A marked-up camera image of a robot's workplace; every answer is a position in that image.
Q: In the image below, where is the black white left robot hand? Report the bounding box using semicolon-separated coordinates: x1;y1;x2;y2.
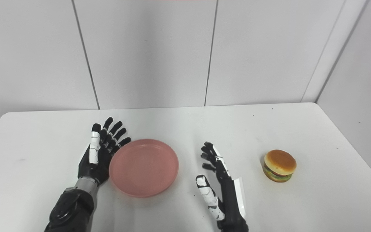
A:
78;117;132;187

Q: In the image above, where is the pink round plate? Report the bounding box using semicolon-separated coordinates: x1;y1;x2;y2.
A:
109;139;179;198

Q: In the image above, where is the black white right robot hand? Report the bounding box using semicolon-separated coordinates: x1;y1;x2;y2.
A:
195;141;249;232

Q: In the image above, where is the toy hamburger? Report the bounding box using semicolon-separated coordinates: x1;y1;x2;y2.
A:
263;150;297;183

